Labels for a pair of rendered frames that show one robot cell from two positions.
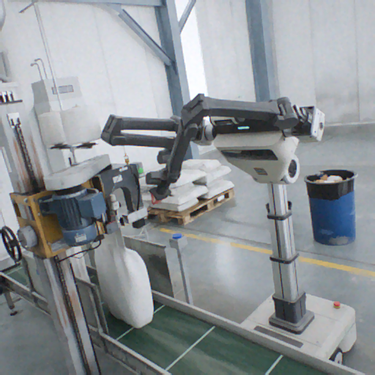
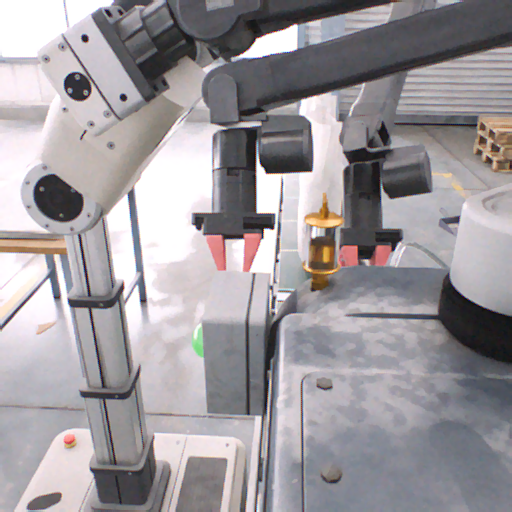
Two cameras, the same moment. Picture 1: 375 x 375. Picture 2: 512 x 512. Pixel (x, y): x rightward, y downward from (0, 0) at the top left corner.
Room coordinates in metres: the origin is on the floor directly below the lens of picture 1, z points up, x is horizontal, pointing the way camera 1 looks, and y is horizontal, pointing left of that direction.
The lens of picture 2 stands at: (2.30, 0.50, 1.52)
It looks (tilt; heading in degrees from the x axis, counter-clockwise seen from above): 26 degrees down; 228
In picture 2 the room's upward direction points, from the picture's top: straight up
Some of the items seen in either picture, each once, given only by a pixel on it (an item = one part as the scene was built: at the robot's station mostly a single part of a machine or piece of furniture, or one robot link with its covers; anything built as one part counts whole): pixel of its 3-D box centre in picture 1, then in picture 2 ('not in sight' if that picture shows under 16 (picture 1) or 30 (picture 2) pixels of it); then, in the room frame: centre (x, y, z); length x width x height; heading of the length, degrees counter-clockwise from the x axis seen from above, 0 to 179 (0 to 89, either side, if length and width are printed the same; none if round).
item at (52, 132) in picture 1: (54, 127); not in sight; (1.90, 0.59, 1.61); 0.15 x 0.14 x 0.17; 44
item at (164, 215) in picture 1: (189, 203); not in sight; (5.18, -0.05, 0.07); 1.20 x 0.82 x 0.14; 136
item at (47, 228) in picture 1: (58, 214); not in sight; (1.80, 0.66, 1.18); 0.34 x 0.25 x 0.31; 134
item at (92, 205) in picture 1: (93, 207); not in sight; (1.57, 0.41, 1.25); 0.10 x 0.08 x 0.12; 159
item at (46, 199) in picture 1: (56, 204); not in sight; (1.64, 0.59, 1.27); 0.12 x 0.09 x 0.09; 134
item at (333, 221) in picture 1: (332, 206); not in sight; (3.38, -1.42, 0.32); 0.51 x 0.48 x 0.65; 134
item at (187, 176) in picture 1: (181, 177); not in sight; (4.82, 0.00, 0.56); 0.66 x 0.42 x 0.15; 134
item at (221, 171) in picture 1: (208, 174); not in sight; (5.26, -0.41, 0.44); 0.68 x 0.44 x 0.15; 134
